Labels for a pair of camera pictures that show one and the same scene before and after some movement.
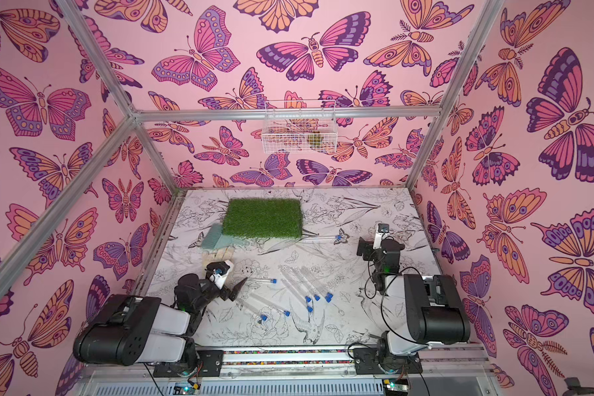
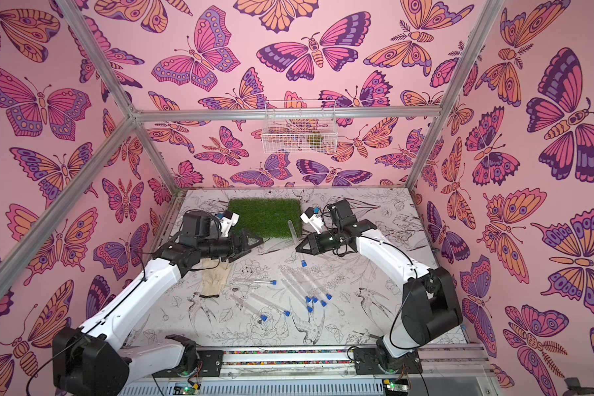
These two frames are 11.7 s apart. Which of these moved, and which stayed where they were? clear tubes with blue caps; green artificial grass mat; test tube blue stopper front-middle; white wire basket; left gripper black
Moved: left gripper black
Stayed: green artificial grass mat; test tube blue stopper front-middle; white wire basket; clear tubes with blue caps
